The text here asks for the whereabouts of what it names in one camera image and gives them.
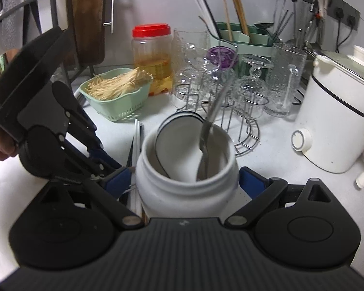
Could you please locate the person's left hand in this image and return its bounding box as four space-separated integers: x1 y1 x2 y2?
0 144 19 162

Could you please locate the metal spoon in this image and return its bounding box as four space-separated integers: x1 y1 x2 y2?
197 72 235 182

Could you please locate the tall textured glass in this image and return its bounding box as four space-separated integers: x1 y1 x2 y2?
172 29 210 110

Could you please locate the wooden cutting board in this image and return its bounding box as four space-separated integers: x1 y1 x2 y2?
70 0 107 66

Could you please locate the wooden chopstick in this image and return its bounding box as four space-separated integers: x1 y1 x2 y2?
232 0 251 36
222 0 233 41

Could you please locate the grey textured cloth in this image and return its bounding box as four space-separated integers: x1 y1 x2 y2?
0 0 29 55

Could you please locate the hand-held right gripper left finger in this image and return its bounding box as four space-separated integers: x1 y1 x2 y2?
39 166 144 228

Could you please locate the green plastic basket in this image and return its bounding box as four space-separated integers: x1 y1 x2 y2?
79 67 154 122

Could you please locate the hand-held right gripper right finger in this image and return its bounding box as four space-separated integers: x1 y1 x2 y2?
224 166 332 228

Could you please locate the white ceramic jar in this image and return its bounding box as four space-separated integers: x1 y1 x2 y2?
135 111 240 218

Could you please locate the textured glass mug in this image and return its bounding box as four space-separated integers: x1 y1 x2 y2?
263 42 308 118

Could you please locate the clear stemmed glass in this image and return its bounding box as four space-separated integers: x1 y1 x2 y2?
240 54 275 119
183 41 214 79

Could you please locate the black power strip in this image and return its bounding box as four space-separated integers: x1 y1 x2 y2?
324 0 361 31

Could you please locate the metal bar handle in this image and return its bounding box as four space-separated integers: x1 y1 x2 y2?
102 0 117 34

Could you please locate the thin black chopstick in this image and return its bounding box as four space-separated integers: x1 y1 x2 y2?
273 10 295 37

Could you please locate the wire cup rack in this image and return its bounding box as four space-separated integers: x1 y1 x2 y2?
171 79 262 157

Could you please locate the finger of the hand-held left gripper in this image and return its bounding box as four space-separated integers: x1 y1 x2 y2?
53 133 123 186
51 81 105 150

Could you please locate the white electric cooker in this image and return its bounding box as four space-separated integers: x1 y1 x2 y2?
291 51 364 174

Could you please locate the black power cable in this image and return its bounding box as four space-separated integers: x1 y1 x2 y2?
334 15 342 53

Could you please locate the white flat board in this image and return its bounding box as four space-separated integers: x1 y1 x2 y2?
33 0 72 37

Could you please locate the green utensil holder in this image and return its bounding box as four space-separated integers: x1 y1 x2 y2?
208 21 282 76

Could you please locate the bundle of pale thin sticks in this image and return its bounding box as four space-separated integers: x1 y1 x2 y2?
86 67 150 101

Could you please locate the purple lid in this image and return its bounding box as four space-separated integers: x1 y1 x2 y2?
205 46 238 71

